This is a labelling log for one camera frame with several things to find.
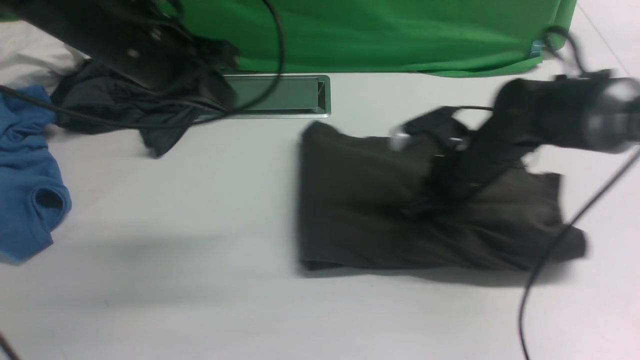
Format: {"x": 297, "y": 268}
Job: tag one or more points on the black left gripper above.
{"x": 201, "y": 74}

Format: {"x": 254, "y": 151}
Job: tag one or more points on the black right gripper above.
{"x": 491, "y": 151}

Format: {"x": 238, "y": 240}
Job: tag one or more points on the gray long-sleeved shirt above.
{"x": 351, "y": 210}

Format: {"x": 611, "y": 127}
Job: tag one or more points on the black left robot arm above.
{"x": 142, "y": 43}

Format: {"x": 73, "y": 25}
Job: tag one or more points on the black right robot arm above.
{"x": 597, "y": 113}

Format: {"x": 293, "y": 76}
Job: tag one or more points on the dark teal crumpled garment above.
{"x": 97, "y": 91}

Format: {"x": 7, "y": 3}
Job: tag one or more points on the green backdrop cloth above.
{"x": 454, "y": 38}

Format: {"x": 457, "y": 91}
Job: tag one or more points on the blue binder clip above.
{"x": 537, "y": 49}

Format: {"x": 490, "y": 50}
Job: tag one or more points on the white crumpled garment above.
{"x": 29, "y": 56}

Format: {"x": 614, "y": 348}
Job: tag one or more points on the blue garment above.
{"x": 33, "y": 197}

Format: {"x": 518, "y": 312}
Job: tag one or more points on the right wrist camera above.
{"x": 438, "y": 125}

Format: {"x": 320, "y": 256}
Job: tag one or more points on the metal table cable hatch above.
{"x": 296, "y": 97}

